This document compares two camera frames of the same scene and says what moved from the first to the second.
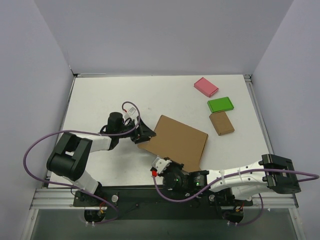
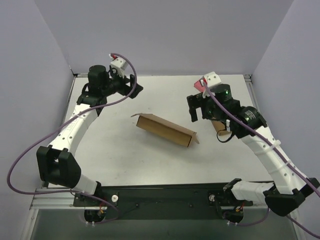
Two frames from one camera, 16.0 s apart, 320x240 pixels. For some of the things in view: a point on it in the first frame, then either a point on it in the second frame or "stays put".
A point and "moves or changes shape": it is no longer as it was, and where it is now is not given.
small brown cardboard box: (221, 123) stays put
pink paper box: (205, 87) stays put
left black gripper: (139, 131) -> (130, 85)
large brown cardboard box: (175, 140) moves or changes shape
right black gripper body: (173, 165) -> (196, 105)
